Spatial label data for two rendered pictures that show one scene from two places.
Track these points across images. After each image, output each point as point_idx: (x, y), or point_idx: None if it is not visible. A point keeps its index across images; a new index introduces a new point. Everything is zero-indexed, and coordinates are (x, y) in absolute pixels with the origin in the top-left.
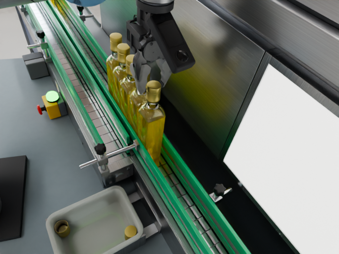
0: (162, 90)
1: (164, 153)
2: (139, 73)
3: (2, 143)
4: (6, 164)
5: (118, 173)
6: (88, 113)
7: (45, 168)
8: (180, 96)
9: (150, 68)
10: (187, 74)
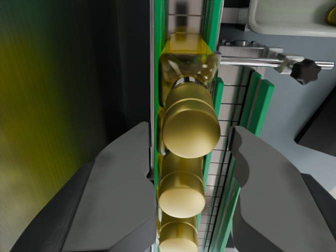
0: (106, 145)
1: (164, 30)
2: (323, 208)
3: (303, 168)
4: (321, 142)
5: (244, 45)
6: (221, 161)
7: (286, 118)
8: (82, 108)
9: (246, 213)
10: (31, 138)
